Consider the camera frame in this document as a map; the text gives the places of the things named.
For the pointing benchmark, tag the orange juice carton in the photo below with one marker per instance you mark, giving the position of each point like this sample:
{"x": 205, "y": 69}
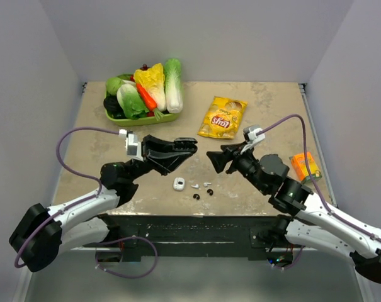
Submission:
{"x": 299, "y": 165}

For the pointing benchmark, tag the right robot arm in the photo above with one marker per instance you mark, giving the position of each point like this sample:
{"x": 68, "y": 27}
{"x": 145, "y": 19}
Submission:
{"x": 314, "y": 223}

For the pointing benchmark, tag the yellow chips bag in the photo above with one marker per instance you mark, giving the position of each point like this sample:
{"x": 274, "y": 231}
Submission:
{"x": 223, "y": 118}

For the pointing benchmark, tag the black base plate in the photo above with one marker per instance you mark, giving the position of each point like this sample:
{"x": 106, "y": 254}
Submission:
{"x": 133, "y": 237}

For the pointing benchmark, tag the green vegetable basket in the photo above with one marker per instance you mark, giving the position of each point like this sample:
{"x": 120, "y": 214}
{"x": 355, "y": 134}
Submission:
{"x": 148, "y": 120}

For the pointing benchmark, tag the round green cabbage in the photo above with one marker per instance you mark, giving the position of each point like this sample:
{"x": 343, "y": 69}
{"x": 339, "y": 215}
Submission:
{"x": 113, "y": 84}

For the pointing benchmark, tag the white earbud charging case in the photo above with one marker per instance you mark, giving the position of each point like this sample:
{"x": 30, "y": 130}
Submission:
{"x": 179, "y": 184}

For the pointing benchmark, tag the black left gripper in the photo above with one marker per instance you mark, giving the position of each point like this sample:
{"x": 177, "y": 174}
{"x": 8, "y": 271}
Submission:
{"x": 162, "y": 156}

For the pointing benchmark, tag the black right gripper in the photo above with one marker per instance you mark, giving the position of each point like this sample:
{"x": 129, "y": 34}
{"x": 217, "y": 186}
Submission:
{"x": 220, "y": 159}

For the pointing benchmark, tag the yellow white cabbage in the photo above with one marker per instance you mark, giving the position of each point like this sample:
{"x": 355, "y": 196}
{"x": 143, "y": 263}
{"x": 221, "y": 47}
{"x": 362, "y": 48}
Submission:
{"x": 152, "y": 80}

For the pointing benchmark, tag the black toy vegetable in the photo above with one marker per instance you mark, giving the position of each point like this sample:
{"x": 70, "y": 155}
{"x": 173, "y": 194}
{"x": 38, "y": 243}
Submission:
{"x": 113, "y": 108}

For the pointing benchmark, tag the green leafy bok choy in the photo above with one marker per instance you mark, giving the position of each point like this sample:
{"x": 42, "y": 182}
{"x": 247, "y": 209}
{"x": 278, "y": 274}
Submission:
{"x": 131, "y": 102}

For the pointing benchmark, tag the orange toy carrot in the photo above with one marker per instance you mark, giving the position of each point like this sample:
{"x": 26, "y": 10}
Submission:
{"x": 149, "y": 102}

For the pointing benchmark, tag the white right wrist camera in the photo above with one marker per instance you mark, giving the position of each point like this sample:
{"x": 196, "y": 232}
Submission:
{"x": 253, "y": 135}

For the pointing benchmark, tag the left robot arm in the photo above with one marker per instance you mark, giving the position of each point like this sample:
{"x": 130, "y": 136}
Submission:
{"x": 43, "y": 232}

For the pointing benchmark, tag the green white napa cabbage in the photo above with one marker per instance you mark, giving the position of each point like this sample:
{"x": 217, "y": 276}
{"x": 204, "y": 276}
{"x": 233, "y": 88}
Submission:
{"x": 173, "y": 86}

